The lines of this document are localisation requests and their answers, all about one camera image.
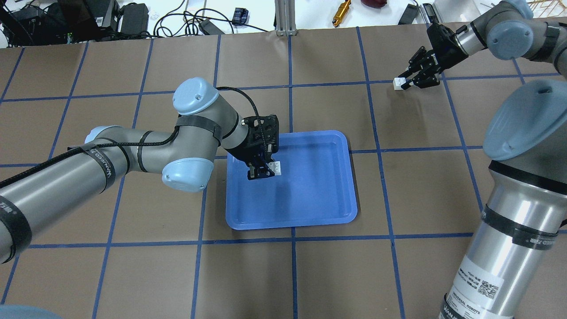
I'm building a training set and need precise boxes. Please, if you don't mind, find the white block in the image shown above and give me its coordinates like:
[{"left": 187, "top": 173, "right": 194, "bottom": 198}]
[
  {"left": 268, "top": 161, "right": 282, "bottom": 176},
  {"left": 392, "top": 77, "right": 407, "bottom": 90}
]

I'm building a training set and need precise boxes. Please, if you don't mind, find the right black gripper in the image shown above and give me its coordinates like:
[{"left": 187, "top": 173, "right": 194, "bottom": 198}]
[{"left": 398, "top": 23, "right": 468, "bottom": 90}]

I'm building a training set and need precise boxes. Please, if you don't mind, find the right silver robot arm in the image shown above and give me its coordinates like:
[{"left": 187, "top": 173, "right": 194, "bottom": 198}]
[{"left": 393, "top": 0, "right": 567, "bottom": 319}]

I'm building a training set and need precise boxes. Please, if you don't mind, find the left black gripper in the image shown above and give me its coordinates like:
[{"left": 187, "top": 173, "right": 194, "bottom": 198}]
[{"left": 227, "top": 115, "right": 279, "bottom": 180}]

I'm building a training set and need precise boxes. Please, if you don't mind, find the blue plastic tray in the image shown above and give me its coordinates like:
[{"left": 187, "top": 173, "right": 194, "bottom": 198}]
[{"left": 225, "top": 130, "right": 358, "bottom": 230}]

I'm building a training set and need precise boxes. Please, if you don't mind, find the aluminium frame post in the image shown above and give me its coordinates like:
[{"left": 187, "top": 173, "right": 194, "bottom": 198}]
[{"left": 275, "top": 0, "right": 297, "bottom": 36}]

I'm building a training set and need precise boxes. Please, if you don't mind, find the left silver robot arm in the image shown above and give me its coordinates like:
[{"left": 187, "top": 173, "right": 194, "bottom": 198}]
[{"left": 1, "top": 77, "right": 278, "bottom": 263}]

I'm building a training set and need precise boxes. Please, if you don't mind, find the black power adapter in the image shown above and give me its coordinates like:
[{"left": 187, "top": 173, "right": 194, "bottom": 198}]
[{"left": 398, "top": 4, "right": 419, "bottom": 25}]

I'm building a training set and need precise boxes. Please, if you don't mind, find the small blue black device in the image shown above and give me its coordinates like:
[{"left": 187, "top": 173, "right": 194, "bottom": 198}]
[{"left": 232, "top": 7, "right": 249, "bottom": 26}]

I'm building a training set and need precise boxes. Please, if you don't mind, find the gold cylindrical tool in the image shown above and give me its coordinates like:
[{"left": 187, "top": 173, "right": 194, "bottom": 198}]
[{"left": 331, "top": 0, "right": 352, "bottom": 28}]

